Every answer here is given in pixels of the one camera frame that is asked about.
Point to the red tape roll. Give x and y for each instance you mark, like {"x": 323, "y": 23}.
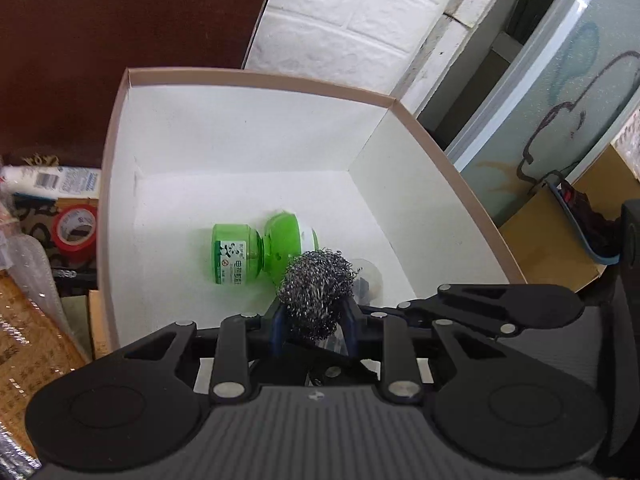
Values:
{"x": 75, "y": 255}

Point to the small tan box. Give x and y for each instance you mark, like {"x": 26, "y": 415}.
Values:
{"x": 100, "y": 320}

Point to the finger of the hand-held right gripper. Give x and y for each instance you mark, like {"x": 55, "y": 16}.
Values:
{"x": 525, "y": 305}

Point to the dark brown board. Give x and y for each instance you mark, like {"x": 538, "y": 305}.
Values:
{"x": 125, "y": 50}

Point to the white tube with barcode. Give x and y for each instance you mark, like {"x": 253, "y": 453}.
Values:
{"x": 65, "y": 180}

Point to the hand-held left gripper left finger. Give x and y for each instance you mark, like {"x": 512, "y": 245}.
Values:
{"x": 276, "y": 327}

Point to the white cardboard box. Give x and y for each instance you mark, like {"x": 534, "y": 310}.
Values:
{"x": 240, "y": 130}

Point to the plain cardboard box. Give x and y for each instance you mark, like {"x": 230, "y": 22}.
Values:
{"x": 545, "y": 245}

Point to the frosted glass door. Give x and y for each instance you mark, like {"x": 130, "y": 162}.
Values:
{"x": 560, "y": 100}

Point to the gold patterned packet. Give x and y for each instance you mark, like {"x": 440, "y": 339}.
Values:
{"x": 30, "y": 360}

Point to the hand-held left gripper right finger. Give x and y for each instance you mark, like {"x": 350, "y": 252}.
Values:
{"x": 351, "y": 330}

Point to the steel wool ball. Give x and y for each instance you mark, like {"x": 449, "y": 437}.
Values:
{"x": 315, "y": 290}

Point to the green mosquito repellent device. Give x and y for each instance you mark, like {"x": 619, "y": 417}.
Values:
{"x": 232, "y": 255}

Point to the blue basket with dark cloth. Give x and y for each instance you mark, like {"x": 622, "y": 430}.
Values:
{"x": 595, "y": 230}

